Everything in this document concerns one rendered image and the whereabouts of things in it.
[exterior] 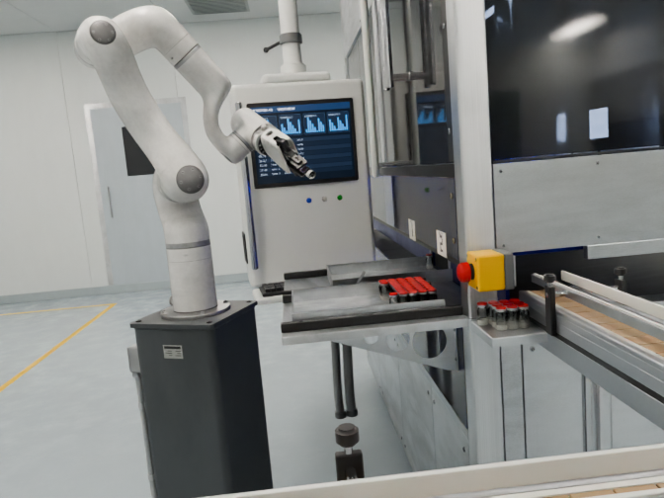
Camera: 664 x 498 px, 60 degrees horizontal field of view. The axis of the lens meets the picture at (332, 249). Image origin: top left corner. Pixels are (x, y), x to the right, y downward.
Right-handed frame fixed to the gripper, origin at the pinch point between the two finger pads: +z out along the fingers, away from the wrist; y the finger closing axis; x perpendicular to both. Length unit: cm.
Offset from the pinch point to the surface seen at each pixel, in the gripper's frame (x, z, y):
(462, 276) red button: -3, 56, -1
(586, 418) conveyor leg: -2, 86, 14
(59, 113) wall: 46, -547, 205
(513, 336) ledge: -2, 69, 5
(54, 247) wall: 143, -491, 306
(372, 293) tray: 4.6, 25.3, 28.5
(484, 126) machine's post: -26, 41, -15
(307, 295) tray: 18.2, 16.5, 23.2
